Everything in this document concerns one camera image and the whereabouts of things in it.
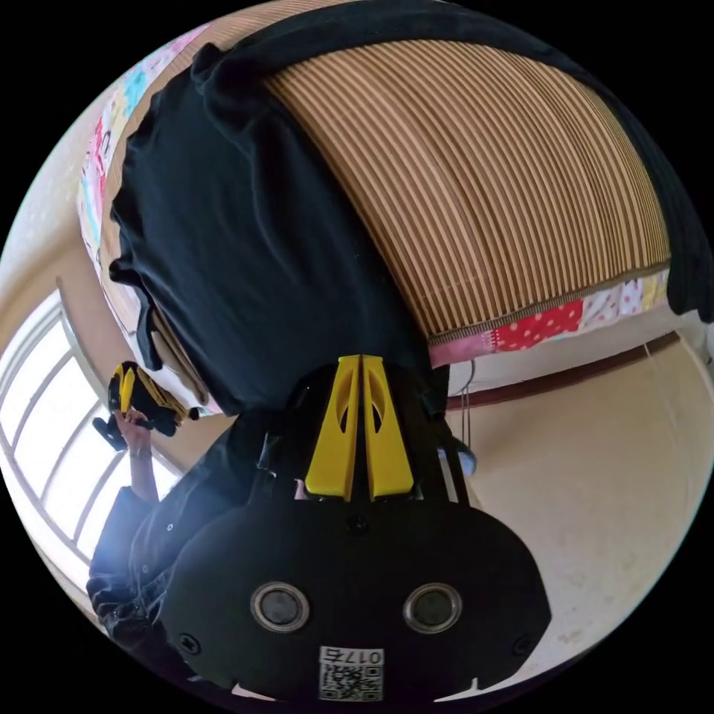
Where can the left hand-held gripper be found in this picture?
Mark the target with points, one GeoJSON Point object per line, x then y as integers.
{"type": "Point", "coordinates": [167, 424]}

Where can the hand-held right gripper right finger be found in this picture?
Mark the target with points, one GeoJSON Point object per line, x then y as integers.
{"type": "Point", "coordinates": [387, 452]}

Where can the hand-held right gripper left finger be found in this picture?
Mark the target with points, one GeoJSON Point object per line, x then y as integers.
{"type": "Point", "coordinates": [334, 446]}

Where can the black long sleeve shirt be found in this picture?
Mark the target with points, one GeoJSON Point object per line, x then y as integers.
{"type": "Point", "coordinates": [251, 251]}

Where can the person's left forearm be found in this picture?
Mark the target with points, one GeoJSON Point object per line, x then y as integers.
{"type": "Point", "coordinates": [144, 478]}

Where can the person's left hand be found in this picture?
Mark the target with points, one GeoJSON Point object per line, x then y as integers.
{"type": "Point", "coordinates": [135, 435]}

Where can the person's body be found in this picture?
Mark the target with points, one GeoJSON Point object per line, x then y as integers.
{"type": "Point", "coordinates": [162, 558]}

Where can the bed with striped woven mat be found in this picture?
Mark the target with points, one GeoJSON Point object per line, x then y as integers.
{"type": "Point", "coordinates": [474, 195]}

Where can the window with white frame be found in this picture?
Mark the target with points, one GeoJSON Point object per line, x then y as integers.
{"type": "Point", "coordinates": [50, 424]}

